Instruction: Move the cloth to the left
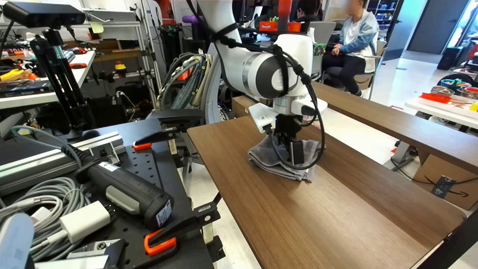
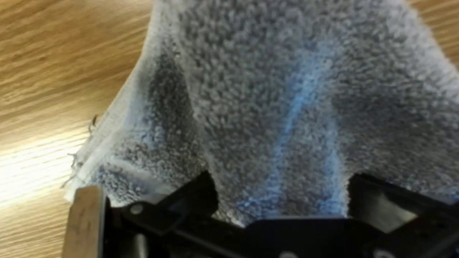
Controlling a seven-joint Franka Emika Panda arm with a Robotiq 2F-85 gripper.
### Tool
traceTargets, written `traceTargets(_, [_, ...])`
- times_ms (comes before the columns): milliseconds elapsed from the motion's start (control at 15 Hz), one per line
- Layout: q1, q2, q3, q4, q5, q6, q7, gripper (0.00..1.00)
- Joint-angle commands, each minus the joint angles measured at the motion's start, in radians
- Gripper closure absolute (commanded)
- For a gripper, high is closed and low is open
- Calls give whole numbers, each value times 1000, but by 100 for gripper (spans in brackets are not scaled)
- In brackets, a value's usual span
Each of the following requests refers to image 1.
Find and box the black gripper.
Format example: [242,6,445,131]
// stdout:
[270,113,306,167]

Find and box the grey towel cloth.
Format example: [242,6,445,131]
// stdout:
[246,133,323,182]

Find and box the plain brown cardboard box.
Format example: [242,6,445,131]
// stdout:
[230,92,260,119]

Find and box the grey office chair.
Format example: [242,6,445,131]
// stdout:
[152,42,231,127]

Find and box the long wooden bench table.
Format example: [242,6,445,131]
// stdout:
[311,80,478,175]

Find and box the orange red tray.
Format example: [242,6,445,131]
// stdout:
[257,16,303,36]

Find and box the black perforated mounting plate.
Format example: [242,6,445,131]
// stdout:
[73,116,216,269]

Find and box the seated person in blue jacket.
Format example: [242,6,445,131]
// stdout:
[321,0,381,97]

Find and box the black clamp with orange tip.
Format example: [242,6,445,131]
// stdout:
[131,125,182,154]

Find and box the red flat item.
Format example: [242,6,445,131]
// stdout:
[420,91,452,104]

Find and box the white table with colourful items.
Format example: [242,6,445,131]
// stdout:
[405,91,478,131]

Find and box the black grey handheld controller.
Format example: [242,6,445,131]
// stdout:
[85,160,176,231]

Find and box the purple dumbbell shaped object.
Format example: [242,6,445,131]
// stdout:
[181,12,200,25]

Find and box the brown cardboard box with print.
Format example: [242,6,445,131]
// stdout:
[412,154,478,212]

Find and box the white power adapter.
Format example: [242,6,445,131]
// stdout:
[58,198,112,245]

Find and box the white cluttered work table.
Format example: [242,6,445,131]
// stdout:
[0,48,97,110]

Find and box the yellow tool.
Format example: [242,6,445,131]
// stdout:
[0,67,37,83]

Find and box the pale blue rounded object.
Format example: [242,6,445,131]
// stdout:
[0,212,37,269]

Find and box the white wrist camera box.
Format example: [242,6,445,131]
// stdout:
[246,101,281,134]

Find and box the black clamp with orange handle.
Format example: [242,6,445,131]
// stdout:
[142,192,224,258]

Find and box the black camera stand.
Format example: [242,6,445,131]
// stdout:
[28,25,97,134]

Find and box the grey cable bundle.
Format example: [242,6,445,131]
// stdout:
[0,175,93,261]

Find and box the aluminium extrusion rail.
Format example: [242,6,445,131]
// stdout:
[0,130,125,197]

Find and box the black stereo camera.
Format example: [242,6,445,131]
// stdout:
[1,0,87,30]

